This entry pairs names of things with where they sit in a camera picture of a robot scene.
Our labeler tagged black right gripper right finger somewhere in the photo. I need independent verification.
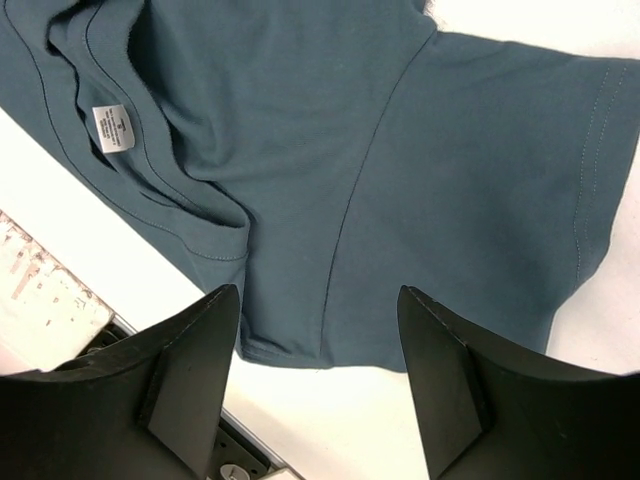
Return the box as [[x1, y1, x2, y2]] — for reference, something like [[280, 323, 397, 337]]
[[397, 286, 639, 479]]

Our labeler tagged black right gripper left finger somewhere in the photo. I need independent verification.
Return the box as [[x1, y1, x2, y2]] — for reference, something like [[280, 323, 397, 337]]
[[1, 285, 239, 479]]

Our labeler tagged blue-grey t-shirt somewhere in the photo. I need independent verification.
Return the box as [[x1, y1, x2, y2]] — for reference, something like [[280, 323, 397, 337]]
[[1, 1, 639, 372]]

